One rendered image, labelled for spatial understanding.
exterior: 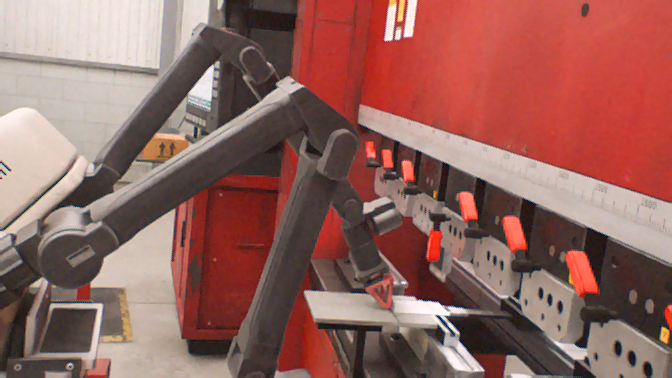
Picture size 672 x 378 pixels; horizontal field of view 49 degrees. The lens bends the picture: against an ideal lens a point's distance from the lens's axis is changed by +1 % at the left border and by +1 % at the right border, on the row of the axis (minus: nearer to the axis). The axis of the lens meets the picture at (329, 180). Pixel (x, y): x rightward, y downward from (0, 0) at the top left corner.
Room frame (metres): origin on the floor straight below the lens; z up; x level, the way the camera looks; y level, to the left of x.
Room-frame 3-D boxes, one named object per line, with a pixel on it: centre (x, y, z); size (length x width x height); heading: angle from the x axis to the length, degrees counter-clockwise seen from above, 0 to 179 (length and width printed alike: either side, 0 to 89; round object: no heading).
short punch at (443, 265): (1.58, -0.26, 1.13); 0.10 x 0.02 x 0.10; 10
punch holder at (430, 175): (1.61, -0.25, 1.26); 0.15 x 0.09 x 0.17; 10
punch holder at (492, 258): (1.21, -0.33, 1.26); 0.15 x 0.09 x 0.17; 10
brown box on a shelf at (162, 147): (3.55, 0.82, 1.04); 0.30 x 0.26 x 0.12; 15
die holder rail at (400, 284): (2.13, -0.16, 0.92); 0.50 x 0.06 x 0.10; 10
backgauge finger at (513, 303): (1.61, -0.42, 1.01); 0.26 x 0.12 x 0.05; 100
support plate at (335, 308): (1.56, -0.11, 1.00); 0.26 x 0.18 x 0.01; 100
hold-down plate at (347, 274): (2.16, -0.10, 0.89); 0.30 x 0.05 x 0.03; 10
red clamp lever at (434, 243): (1.42, -0.23, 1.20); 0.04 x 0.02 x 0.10; 100
